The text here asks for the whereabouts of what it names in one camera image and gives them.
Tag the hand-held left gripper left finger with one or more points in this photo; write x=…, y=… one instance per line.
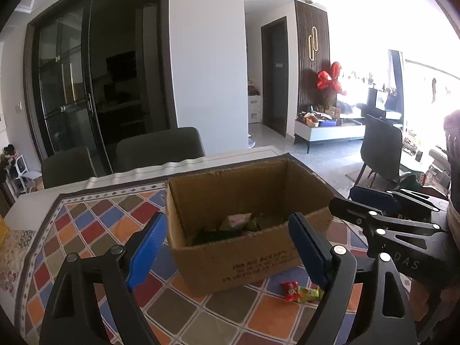
x=147, y=255

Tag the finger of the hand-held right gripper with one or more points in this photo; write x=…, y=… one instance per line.
x=373, y=199
x=359, y=215

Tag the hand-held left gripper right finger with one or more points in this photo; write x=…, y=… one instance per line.
x=309, y=255

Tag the light green snack packet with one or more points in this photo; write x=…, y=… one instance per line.
x=311, y=293

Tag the small red snack packet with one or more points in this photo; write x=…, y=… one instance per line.
x=290, y=291

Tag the round green yellow snack packet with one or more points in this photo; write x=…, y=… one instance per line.
x=258, y=223

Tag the brown cardboard box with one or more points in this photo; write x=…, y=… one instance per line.
x=233, y=258

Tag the white yellow snack packet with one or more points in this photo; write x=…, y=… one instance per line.
x=235, y=221

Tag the green garment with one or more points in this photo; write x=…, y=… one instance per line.
x=410, y=182

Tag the dark grey dining chair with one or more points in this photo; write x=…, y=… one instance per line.
x=160, y=149
x=382, y=154
x=68, y=167

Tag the colourful checkered tablecloth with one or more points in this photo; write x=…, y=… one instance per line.
x=93, y=230

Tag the white low cabinet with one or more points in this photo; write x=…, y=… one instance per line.
x=329, y=133

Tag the red bow balloon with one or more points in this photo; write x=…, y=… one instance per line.
x=330, y=79

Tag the floral patterned cloth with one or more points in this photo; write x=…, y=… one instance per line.
x=14, y=258

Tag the yellow cloth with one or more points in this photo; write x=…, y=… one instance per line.
x=3, y=230

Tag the white drawer cabinet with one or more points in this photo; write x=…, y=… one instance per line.
x=254, y=109

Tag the white toy rack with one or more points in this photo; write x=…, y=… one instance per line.
x=19, y=172

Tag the dark interior door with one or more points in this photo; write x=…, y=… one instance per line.
x=275, y=75

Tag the black glass sliding door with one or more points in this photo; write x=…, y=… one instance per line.
x=72, y=90

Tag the gold wall ornament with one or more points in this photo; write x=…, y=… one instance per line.
x=313, y=43

